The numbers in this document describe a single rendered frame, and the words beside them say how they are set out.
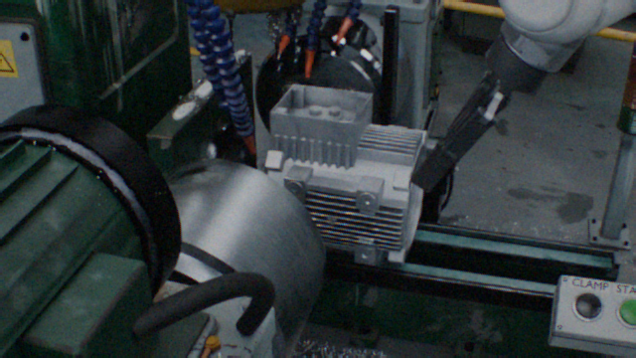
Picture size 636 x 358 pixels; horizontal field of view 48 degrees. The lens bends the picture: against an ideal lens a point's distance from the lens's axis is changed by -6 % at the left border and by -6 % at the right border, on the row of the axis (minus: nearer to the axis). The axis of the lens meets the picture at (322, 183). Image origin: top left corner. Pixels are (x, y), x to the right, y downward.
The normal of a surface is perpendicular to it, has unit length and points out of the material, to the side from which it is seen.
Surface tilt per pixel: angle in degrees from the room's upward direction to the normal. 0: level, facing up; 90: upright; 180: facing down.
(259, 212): 32
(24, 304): 59
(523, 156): 0
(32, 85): 90
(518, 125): 0
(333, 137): 90
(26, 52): 90
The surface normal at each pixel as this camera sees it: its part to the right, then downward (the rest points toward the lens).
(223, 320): 0.00, -0.85
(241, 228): 0.45, -0.69
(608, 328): -0.13, -0.51
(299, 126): -0.29, 0.50
